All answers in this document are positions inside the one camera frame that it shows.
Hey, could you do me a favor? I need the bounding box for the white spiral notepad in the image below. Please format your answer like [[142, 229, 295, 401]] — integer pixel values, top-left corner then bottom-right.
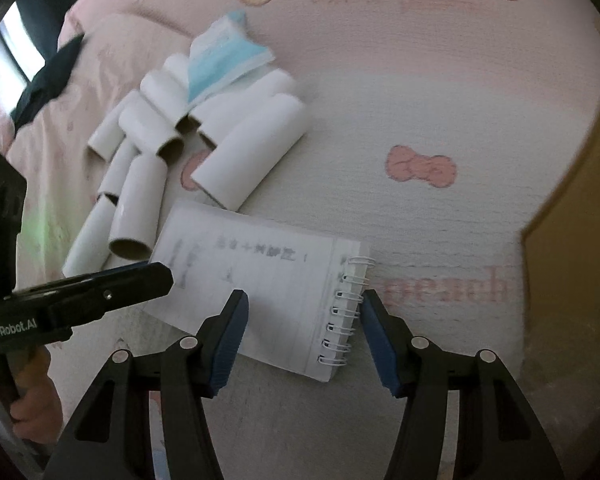
[[144, 198, 375, 382]]

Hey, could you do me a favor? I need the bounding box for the person's left hand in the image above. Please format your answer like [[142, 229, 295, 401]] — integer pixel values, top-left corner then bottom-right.
[[7, 346, 64, 444]]

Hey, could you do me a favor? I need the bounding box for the pink patterned pillow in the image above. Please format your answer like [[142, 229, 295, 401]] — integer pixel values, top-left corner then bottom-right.
[[7, 14, 192, 289]]

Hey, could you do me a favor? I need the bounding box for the white tube brown opening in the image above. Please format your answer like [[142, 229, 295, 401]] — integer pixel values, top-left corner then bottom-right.
[[118, 96, 184, 165]]

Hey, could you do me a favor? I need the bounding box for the large white cardboard tube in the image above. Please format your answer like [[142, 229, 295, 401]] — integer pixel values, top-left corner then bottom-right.
[[190, 93, 311, 211]]

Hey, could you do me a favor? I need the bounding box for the white tube behind large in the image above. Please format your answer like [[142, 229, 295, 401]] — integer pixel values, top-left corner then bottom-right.
[[198, 80, 297, 146]]

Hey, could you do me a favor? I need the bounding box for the white tube under mask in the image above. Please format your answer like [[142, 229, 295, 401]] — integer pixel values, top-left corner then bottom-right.
[[140, 70, 199, 133]]

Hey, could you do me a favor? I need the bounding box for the dark navy cloth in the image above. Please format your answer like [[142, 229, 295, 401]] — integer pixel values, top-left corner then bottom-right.
[[10, 34, 84, 131]]

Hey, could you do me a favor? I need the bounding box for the white tube top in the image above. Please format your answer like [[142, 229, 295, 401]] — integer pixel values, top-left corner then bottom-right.
[[163, 53, 189, 89]]

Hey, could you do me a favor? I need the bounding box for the blue face mask packet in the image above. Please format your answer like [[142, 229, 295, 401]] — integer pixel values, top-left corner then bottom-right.
[[187, 10, 275, 106]]

